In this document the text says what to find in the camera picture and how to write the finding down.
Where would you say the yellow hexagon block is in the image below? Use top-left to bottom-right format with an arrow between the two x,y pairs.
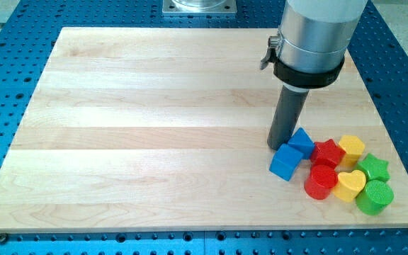
338,135 -> 366,167

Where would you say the green cylinder block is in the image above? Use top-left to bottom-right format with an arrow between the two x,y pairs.
356,180 -> 395,215

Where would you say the blue cube block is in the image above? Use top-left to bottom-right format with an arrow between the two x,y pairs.
269,144 -> 304,181

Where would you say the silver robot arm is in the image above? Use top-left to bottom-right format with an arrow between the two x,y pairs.
260,0 -> 367,89

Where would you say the red cylinder block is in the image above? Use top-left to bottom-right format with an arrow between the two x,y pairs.
304,165 -> 338,200

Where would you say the red star block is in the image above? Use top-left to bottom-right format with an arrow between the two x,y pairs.
310,139 -> 346,169

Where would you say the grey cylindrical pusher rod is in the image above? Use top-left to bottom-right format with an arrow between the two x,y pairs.
267,84 -> 309,150

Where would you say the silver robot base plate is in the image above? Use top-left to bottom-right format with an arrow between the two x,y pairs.
162,0 -> 237,16

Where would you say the blue triangular block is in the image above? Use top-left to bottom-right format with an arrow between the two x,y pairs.
288,127 -> 315,159

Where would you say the yellow heart block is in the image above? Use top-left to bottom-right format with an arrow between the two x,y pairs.
331,169 -> 366,203

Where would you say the green star block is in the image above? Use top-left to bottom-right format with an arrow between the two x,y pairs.
354,153 -> 390,182

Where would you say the light wooden board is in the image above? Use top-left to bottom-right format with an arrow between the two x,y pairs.
0,28 -> 408,233

